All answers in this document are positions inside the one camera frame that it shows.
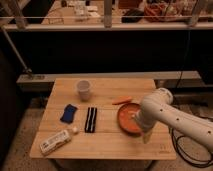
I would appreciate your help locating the metal railing frame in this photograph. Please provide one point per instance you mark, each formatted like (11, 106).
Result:
(62, 37)

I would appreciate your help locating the orange round plate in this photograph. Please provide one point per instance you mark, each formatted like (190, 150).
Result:
(125, 118)

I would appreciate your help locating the white plastic bottle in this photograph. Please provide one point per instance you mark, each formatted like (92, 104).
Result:
(57, 140)

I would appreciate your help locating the blue folded cloth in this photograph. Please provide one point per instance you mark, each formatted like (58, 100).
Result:
(68, 115)

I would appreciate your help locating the black white striped cloth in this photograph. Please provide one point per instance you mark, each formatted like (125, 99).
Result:
(90, 123)

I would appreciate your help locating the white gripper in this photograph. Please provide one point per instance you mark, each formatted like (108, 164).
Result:
(146, 136)

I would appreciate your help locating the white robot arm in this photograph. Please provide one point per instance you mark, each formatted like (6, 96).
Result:
(156, 106)

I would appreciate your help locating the white plastic cup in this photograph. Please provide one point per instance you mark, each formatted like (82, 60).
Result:
(83, 89)

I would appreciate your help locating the orange carrot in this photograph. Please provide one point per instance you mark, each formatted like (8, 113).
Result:
(122, 100)

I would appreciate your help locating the black bag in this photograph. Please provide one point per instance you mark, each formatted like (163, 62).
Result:
(132, 16)

